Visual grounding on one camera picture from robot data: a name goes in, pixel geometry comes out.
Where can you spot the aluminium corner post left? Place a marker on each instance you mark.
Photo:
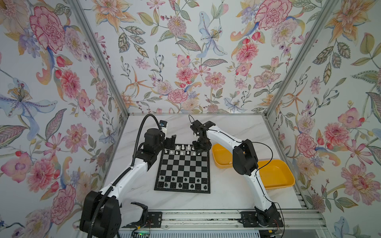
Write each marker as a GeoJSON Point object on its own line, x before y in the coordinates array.
{"type": "Point", "coordinates": [89, 34]}

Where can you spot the aluminium corner post right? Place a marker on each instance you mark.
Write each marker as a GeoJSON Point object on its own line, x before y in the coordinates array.
{"type": "Point", "coordinates": [317, 27]}

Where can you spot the yellow tray with white pieces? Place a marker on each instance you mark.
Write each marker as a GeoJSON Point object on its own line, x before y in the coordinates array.
{"type": "Point", "coordinates": [223, 158]}

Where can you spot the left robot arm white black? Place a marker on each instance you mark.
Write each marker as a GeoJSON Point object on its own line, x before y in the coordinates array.
{"type": "Point", "coordinates": [106, 211]}

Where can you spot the black and silver chessboard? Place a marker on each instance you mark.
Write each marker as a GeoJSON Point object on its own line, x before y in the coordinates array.
{"type": "Point", "coordinates": [182, 169]}

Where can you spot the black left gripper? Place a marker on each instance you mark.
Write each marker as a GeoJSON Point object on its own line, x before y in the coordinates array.
{"type": "Point", "coordinates": [167, 141]}

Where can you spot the aluminium corner post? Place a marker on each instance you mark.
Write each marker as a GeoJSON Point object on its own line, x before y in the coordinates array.
{"type": "Point", "coordinates": [317, 27]}
{"type": "Point", "coordinates": [89, 34]}

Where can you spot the aluminium base rail right wall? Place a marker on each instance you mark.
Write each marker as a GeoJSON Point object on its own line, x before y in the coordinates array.
{"type": "Point", "coordinates": [280, 195]}

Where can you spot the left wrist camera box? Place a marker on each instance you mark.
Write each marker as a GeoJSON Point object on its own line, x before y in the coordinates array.
{"type": "Point", "coordinates": [163, 126]}

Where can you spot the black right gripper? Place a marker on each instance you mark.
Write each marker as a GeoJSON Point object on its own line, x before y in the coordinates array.
{"type": "Point", "coordinates": [197, 149]}

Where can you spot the yellow tray with black pieces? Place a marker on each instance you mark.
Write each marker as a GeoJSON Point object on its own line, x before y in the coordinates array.
{"type": "Point", "coordinates": [275, 174]}

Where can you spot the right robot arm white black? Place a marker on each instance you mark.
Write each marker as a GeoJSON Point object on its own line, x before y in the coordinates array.
{"type": "Point", "coordinates": [245, 163]}

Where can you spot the aluminium front mounting rail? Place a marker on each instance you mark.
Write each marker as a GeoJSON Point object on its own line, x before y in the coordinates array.
{"type": "Point", "coordinates": [293, 223]}

